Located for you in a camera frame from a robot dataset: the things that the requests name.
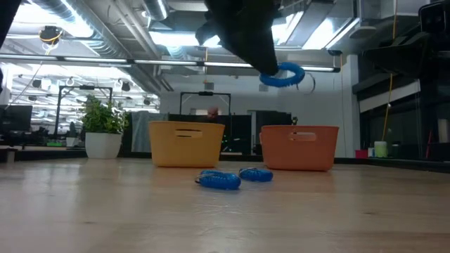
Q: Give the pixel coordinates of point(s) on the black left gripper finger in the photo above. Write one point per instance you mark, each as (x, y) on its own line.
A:
(247, 51)
(268, 49)

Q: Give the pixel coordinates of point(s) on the black computer monitor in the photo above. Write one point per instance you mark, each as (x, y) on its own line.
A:
(15, 119)

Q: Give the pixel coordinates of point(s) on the long ceiling light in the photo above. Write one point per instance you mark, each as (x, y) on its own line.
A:
(158, 62)

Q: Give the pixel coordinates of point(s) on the yellow plastic bin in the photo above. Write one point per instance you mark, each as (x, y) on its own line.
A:
(186, 151)

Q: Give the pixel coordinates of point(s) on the black aluminium table frame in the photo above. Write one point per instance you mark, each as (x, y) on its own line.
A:
(52, 154)

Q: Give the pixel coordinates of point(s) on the white plant pot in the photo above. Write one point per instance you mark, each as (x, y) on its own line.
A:
(103, 145)

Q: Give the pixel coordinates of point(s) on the black stand frame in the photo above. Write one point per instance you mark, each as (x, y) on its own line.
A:
(205, 93)

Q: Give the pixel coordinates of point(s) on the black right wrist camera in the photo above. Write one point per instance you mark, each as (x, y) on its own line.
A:
(436, 17)

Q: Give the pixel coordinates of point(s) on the person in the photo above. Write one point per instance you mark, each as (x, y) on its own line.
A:
(212, 113)

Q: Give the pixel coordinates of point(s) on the black partition panel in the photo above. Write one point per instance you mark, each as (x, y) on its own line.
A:
(242, 133)

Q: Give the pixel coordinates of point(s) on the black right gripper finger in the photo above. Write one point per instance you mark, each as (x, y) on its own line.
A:
(408, 56)

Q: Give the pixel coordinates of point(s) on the green leafy plant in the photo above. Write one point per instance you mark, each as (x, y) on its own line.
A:
(103, 117)

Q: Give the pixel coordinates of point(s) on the orange plastic bin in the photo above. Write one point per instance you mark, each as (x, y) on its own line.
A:
(299, 154)

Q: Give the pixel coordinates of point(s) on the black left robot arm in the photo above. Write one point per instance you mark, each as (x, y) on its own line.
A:
(7, 17)

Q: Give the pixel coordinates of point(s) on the grey cloth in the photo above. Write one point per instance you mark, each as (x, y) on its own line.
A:
(140, 133)

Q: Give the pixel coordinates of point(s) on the green cup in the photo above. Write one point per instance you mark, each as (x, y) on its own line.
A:
(380, 149)

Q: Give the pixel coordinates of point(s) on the red box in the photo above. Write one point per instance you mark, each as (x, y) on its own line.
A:
(361, 154)

